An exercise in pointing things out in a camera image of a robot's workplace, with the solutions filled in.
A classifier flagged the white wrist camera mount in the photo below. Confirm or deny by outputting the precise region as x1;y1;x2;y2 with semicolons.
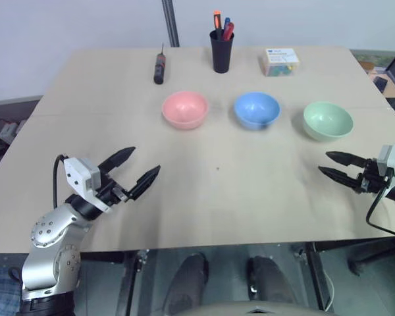
63;157;115;213
376;143;395;189

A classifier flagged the black pen cup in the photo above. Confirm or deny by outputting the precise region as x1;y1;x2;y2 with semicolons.
209;29;235;74

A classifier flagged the grey power strip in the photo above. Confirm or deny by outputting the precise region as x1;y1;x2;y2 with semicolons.
0;119;28;143

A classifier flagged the grey metal pole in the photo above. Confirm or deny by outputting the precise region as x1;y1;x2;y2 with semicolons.
161;0;180;47

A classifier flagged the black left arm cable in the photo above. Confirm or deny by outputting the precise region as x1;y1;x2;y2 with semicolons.
52;153;70;210

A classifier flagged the pink bowl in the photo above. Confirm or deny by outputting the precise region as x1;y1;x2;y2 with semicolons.
161;91;209;130

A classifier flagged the dark cluttered side desk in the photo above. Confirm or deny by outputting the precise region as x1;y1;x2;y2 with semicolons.
357;49;395;100

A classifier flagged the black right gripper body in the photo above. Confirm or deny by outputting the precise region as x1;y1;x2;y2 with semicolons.
354;158;388;196

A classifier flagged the red pen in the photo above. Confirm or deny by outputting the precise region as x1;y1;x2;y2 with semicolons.
221;22;236;42

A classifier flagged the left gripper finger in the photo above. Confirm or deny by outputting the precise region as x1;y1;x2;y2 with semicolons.
126;165;161;202
97;146;137;177

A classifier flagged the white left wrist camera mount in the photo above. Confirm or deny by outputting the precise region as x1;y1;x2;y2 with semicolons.
63;157;115;213

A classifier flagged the black table leg frame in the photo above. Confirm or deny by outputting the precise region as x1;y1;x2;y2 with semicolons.
114;249;150;316
291;242;334;313

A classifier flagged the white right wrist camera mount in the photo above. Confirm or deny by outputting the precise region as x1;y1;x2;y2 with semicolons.
376;143;395;189

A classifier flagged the blue bowl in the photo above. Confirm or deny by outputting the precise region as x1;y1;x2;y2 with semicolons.
234;92;281;131

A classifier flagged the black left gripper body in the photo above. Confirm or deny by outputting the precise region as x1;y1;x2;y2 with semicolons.
96;167;132;208

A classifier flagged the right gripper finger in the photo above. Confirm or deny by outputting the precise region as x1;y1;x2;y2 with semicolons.
317;166;362;191
325;151;369;168

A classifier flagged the black screwdriver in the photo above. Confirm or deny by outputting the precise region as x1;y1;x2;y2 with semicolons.
152;42;169;86

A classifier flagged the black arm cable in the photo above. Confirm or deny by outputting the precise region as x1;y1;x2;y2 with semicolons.
52;153;70;210
365;183;395;237

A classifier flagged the black chair base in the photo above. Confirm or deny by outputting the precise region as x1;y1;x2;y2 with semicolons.
346;242;395;277

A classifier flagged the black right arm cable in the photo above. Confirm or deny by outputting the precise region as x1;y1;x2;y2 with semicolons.
365;183;395;237

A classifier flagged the white cable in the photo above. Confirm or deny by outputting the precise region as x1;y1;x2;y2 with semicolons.
324;272;336;311

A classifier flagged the blue checkered cloth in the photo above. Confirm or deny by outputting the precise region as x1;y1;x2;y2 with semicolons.
0;263;24;316

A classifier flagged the clear box of pushpins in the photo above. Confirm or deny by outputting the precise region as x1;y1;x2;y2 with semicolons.
257;47;301;78

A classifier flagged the orange and black marker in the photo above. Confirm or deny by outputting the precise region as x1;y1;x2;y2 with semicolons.
212;11;224;41

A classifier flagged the green bowl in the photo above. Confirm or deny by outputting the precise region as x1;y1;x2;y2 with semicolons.
302;101;355;144

